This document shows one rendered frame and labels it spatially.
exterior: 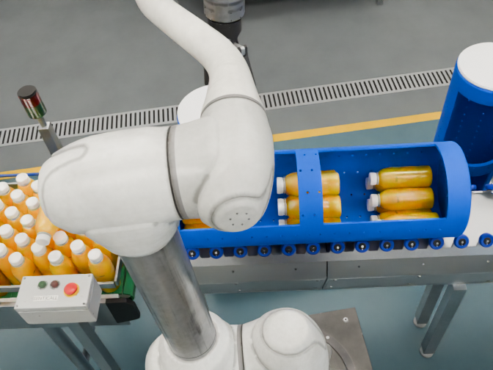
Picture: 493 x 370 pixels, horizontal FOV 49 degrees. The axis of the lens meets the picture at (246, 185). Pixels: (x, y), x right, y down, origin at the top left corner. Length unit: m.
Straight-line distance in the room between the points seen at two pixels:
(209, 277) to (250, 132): 1.11
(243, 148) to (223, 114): 0.07
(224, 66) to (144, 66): 3.13
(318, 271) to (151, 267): 0.99
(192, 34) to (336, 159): 0.91
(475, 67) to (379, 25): 2.02
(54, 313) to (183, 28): 0.94
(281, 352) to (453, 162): 0.76
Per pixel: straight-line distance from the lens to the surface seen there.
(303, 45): 3.98
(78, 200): 0.74
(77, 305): 1.57
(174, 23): 0.98
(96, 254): 1.65
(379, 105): 3.55
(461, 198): 1.60
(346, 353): 1.44
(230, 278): 1.79
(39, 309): 1.61
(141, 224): 0.75
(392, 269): 1.81
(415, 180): 1.71
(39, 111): 1.97
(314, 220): 1.54
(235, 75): 0.83
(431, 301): 2.48
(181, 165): 0.70
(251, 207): 0.68
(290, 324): 1.17
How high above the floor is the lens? 2.41
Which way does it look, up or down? 51 degrees down
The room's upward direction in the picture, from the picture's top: 6 degrees counter-clockwise
